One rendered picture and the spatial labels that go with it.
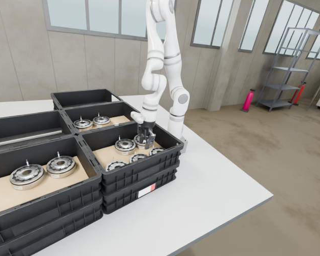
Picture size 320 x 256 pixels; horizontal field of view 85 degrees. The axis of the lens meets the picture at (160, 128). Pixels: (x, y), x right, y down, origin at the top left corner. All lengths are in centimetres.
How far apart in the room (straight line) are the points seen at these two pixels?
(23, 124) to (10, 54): 173
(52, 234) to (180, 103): 77
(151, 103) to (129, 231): 51
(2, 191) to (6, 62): 212
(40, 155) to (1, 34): 205
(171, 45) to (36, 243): 89
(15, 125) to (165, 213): 84
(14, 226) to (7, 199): 16
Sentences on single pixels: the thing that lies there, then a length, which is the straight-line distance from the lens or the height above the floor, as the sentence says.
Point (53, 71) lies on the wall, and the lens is 277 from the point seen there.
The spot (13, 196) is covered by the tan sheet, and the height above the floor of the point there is 83.
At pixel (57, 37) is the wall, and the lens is 271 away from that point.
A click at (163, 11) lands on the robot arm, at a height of 145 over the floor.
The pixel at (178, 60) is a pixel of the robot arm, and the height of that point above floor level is 127.
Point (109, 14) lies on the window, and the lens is 277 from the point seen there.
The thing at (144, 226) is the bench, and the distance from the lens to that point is 79.
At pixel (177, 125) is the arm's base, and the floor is 90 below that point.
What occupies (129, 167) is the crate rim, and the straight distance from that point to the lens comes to 67.
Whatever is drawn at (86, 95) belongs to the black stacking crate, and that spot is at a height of 89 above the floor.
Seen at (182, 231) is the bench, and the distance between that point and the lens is 80.
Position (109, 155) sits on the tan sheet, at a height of 83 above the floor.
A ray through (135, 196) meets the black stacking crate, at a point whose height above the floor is 73.
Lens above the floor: 137
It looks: 28 degrees down
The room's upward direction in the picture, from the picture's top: 8 degrees clockwise
